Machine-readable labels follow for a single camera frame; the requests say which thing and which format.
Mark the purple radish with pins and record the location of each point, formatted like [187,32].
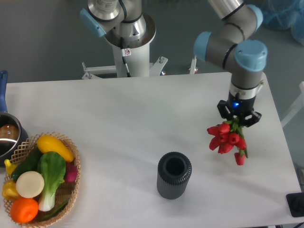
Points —
[71,173]

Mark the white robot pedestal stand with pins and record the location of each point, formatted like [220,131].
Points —
[129,62]

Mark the orange fruit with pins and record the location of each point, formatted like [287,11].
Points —
[24,210]

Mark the green bok choy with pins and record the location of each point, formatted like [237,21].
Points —
[52,167]

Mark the red tulip bouquet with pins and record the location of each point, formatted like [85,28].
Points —
[229,134]

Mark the blue handled saucepan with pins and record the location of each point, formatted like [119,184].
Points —
[12,134]

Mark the yellow bell pepper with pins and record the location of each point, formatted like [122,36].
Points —
[9,191]

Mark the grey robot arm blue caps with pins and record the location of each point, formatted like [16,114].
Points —
[130,31]

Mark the dark grey ribbed vase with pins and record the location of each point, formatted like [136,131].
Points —
[173,173]

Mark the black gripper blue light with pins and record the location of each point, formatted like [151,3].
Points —
[244,108]

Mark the yellow squash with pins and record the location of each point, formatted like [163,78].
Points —
[47,143]

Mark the cream round disc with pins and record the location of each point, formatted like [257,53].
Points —
[30,184]

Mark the green chilli pepper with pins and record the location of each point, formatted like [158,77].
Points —
[52,213]

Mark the dark green cucumber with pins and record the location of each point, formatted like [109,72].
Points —
[29,164]

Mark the small yellow gourd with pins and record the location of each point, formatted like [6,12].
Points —
[10,168]

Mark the black device at table edge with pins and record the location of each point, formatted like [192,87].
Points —
[296,204]

